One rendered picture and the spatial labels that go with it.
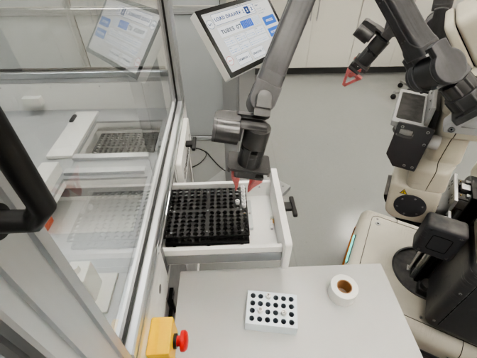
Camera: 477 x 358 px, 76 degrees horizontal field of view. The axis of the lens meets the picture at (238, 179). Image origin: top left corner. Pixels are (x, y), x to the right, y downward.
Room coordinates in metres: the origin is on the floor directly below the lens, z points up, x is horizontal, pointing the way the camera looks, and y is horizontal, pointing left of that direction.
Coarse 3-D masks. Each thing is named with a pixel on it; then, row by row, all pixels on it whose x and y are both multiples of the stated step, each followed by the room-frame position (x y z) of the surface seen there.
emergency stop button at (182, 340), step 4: (180, 332) 0.25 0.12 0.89; (184, 332) 0.25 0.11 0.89; (180, 336) 0.24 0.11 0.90; (184, 336) 0.24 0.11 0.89; (188, 336) 0.25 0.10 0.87; (176, 340) 0.24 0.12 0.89; (180, 340) 0.23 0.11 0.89; (184, 340) 0.23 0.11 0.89; (188, 340) 0.24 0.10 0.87; (176, 344) 0.23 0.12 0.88; (180, 344) 0.23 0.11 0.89; (184, 344) 0.23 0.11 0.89; (180, 348) 0.22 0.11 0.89; (184, 348) 0.22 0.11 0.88
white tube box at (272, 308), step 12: (252, 300) 0.36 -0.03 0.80; (264, 300) 0.36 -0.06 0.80; (276, 300) 0.36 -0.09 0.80; (288, 300) 0.36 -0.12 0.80; (252, 312) 0.34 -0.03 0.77; (264, 312) 0.33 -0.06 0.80; (276, 312) 0.34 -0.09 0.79; (288, 312) 0.33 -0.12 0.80; (252, 324) 0.30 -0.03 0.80; (264, 324) 0.30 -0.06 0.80; (276, 324) 0.30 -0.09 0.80; (288, 324) 0.30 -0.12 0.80
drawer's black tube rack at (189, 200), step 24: (192, 192) 0.64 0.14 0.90; (216, 192) 0.64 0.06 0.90; (168, 216) 0.55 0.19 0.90; (192, 216) 0.55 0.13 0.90; (216, 216) 0.55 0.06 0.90; (240, 216) 0.55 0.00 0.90; (168, 240) 0.49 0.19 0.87; (192, 240) 0.49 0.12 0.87; (216, 240) 0.49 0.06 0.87; (240, 240) 0.49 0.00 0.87
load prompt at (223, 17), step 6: (240, 6) 1.63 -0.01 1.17; (246, 6) 1.66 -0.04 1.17; (252, 6) 1.69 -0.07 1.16; (222, 12) 1.53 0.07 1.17; (228, 12) 1.55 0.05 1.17; (234, 12) 1.58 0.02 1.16; (240, 12) 1.60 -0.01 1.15; (246, 12) 1.63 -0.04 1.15; (252, 12) 1.66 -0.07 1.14; (216, 18) 1.48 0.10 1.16; (222, 18) 1.50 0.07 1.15; (228, 18) 1.53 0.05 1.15; (234, 18) 1.55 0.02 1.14; (216, 24) 1.46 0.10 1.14
